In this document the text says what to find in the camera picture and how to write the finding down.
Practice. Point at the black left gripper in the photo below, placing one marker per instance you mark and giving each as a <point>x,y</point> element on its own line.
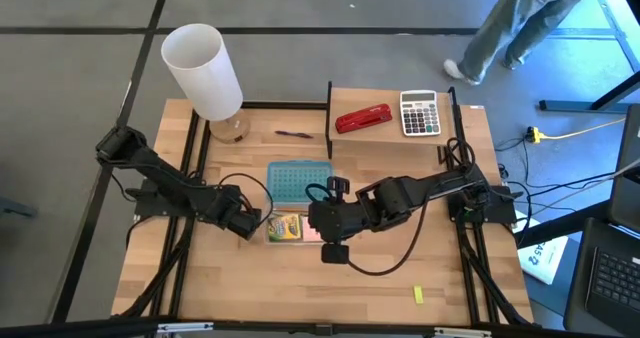
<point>227,203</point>

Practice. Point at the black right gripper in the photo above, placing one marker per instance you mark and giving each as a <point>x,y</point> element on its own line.
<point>335,220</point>

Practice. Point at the pink sticky note pad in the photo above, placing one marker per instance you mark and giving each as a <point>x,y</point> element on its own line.
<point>309,233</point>

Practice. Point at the clear plastic pencil box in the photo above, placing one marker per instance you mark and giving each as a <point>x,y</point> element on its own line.
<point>266,228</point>

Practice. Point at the yellow green crayon box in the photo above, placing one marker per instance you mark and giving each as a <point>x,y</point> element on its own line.
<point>284,228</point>

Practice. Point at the teal pencil box lid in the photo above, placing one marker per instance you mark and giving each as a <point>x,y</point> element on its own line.
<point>295,183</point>

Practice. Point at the small yellow-green eraser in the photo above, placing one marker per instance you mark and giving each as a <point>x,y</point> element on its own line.
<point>418,295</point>

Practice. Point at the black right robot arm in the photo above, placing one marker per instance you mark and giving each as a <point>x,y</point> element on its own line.
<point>430,188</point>

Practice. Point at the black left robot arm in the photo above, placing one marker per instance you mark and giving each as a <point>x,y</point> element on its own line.
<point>165,178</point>

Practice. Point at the black right gripper side block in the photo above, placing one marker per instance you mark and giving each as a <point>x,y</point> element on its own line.
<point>339,184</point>

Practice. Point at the purple pen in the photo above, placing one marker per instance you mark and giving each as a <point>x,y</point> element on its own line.
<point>295,134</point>

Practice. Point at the red stapler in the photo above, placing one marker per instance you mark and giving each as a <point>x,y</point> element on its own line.
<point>362,118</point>

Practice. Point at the wooden shelf with black legs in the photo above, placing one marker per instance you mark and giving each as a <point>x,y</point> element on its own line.
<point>350,98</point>

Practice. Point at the white desk calculator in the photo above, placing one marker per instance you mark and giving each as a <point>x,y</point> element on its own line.
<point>420,113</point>

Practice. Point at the white cylinder table lamp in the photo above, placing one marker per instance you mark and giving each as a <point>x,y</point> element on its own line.
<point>200,68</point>

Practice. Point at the dark grey furniture foot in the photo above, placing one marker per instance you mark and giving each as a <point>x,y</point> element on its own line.
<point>15,209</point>

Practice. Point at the white printed booklet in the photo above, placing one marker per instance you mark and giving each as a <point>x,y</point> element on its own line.
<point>545,260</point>

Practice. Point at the black side desk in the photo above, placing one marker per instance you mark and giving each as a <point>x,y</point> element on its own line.
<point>560,225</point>

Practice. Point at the person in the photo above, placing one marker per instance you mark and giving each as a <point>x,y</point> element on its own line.
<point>500,28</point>

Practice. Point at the black laptop with keyboard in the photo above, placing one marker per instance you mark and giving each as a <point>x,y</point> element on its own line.
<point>615,278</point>

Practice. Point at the dark grey laptop lid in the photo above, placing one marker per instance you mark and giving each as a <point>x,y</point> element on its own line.
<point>627,178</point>

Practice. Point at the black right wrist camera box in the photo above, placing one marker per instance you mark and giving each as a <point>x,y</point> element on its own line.
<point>335,253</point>

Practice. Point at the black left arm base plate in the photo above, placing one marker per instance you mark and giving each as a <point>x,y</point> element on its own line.
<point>150,205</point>

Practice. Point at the black metal table frame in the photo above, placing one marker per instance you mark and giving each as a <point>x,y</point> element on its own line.
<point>285,105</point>

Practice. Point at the silver aluminium bracket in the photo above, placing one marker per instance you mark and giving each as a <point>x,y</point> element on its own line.
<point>185,327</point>
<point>462,333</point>

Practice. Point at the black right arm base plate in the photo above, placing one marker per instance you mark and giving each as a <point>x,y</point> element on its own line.
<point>500,210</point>

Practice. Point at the dark metal desk frame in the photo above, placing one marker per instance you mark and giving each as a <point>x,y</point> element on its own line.
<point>580,106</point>

